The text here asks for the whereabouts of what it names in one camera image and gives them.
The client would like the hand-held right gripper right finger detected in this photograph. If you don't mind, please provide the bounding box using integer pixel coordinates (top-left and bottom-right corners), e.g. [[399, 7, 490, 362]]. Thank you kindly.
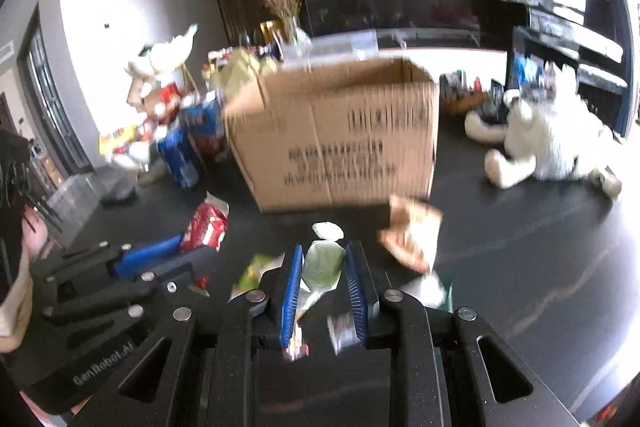
[[344, 241, 571, 427]]

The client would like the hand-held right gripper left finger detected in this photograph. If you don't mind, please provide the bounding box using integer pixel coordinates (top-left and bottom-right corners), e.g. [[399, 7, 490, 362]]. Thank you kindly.
[[75, 243, 306, 427]]

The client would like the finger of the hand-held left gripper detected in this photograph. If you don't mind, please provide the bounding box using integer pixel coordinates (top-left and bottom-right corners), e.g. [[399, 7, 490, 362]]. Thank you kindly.
[[42, 261, 213, 327], [30, 235, 185, 283]]

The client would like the pale green snack packet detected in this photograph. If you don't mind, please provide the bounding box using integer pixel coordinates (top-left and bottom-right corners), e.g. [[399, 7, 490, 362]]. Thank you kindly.
[[295, 221, 351, 323]]

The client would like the tan biscuit packet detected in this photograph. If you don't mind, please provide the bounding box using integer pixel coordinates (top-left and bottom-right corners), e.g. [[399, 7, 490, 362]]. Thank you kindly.
[[379, 194, 445, 274]]

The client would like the brown cardboard box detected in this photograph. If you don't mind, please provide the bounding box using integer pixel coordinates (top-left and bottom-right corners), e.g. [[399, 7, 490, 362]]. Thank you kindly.
[[223, 56, 441, 214]]

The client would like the person's left hand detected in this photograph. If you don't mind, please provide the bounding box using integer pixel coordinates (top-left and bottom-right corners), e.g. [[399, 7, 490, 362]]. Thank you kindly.
[[22, 206, 52, 261]]

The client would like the silver wrapper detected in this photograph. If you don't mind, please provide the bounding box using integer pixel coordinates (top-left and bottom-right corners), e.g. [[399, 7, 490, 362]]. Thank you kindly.
[[327, 312, 359, 356]]

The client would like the green yellow snack packet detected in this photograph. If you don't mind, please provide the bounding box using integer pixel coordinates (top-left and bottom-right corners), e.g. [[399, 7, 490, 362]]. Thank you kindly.
[[229, 253, 287, 304]]

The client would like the red snack packet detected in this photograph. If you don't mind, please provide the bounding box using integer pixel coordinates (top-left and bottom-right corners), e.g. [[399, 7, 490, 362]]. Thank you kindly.
[[178, 193, 231, 256]]

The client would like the white green snack packet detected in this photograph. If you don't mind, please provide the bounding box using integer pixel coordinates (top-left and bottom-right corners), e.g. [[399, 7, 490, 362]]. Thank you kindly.
[[419, 273, 454, 309]]

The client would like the white goose figurine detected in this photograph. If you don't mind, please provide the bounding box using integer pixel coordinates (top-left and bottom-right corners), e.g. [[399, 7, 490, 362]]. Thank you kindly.
[[126, 24, 199, 80]]

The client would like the pale green bag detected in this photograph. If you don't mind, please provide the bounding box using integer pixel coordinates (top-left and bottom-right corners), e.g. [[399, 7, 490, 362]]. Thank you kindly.
[[210, 48, 279, 104]]

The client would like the white plush toy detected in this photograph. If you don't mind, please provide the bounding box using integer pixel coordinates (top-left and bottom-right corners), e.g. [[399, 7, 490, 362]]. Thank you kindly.
[[464, 61, 624, 200]]

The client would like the clear plastic box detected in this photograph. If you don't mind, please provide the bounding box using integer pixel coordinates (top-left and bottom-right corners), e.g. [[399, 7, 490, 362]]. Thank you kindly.
[[281, 31, 379, 64]]

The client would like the dried flower bouquet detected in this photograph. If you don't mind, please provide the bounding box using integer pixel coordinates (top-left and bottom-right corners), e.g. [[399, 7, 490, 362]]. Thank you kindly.
[[262, 0, 306, 32]]

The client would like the blue packet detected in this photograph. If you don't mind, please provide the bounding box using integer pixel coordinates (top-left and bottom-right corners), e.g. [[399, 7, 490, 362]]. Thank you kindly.
[[514, 54, 547, 94]]

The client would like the black shelf unit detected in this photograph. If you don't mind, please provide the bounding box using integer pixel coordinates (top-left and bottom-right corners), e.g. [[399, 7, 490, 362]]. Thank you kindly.
[[494, 0, 632, 138]]

